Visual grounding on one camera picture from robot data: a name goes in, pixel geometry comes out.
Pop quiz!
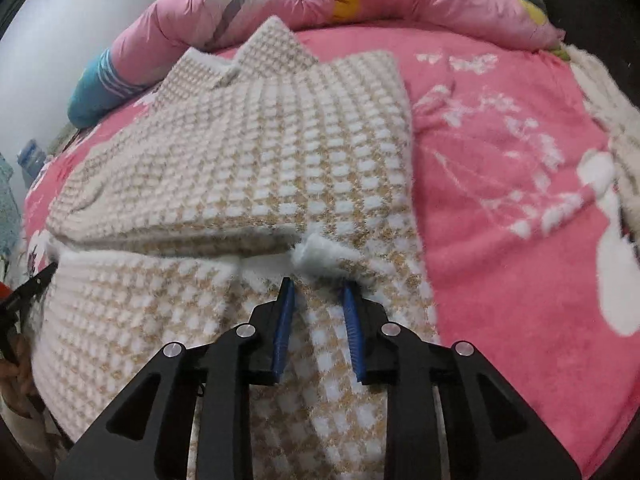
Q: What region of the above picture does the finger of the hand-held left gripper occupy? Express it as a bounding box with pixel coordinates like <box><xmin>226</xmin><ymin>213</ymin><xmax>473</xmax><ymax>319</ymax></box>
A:
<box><xmin>7</xmin><ymin>264</ymin><xmax>60</xmax><ymax>311</ymax></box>

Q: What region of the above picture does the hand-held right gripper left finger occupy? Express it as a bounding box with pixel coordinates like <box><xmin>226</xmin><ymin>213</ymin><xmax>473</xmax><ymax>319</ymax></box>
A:
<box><xmin>54</xmin><ymin>277</ymin><xmax>297</xmax><ymax>480</ymax></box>

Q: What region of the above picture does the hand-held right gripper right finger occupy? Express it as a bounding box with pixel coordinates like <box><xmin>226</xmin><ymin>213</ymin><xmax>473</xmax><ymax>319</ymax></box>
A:
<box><xmin>341</xmin><ymin>281</ymin><xmax>583</xmax><ymax>480</ymax></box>

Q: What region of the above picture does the beige white knit cardigan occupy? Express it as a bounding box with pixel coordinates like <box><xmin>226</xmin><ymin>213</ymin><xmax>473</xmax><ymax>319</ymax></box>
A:
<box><xmin>32</xmin><ymin>16</ymin><xmax>441</xmax><ymax>480</ymax></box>

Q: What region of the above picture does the person's left hand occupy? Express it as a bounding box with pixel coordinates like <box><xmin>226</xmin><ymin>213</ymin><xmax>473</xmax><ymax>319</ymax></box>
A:
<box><xmin>0</xmin><ymin>332</ymin><xmax>36</xmax><ymax>413</ymax></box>

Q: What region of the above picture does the teal patterned cloth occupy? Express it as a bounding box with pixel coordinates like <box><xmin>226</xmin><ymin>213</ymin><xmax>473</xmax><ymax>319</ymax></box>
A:
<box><xmin>0</xmin><ymin>152</ymin><xmax>23</xmax><ymax>256</ymax></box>

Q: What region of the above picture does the blue water bottle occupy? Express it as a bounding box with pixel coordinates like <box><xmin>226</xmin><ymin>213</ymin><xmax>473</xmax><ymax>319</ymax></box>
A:
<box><xmin>17</xmin><ymin>139</ymin><xmax>51</xmax><ymax>181</ymax></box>

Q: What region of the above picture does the pink printed blanket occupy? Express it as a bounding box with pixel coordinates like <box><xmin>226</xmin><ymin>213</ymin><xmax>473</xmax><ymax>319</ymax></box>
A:
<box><xmin>20</xmin><ymin>25</ymin><xmax>640</xmax><ymax>480</ymax></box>

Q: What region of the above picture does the blue striped pillow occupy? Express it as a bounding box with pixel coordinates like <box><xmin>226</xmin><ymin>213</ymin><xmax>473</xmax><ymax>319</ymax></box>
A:
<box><xmin>67</xmin><ymin>49</ymin><xmax>151</xmax><ymax>128</ymax></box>

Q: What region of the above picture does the pink printed quilt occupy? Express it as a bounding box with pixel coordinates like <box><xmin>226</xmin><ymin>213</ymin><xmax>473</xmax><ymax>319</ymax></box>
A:
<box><xmin>110</xmin><ymin>0</ymin><xmax>566</xmax><ymax>88</ymax></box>

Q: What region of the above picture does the white fuzzy garment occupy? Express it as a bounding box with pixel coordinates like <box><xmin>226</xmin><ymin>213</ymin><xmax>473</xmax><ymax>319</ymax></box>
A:
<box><xmin>562</xmin><ymin>42</ymin><xmax>640</xmax><ymax>261</ymax></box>

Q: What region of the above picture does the dark furniture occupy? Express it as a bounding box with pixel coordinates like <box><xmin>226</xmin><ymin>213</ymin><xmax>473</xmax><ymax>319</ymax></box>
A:
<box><xmin>510</xmin><ymin>0</ymin><xmax>640</xmax><ymax>91</ymax></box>

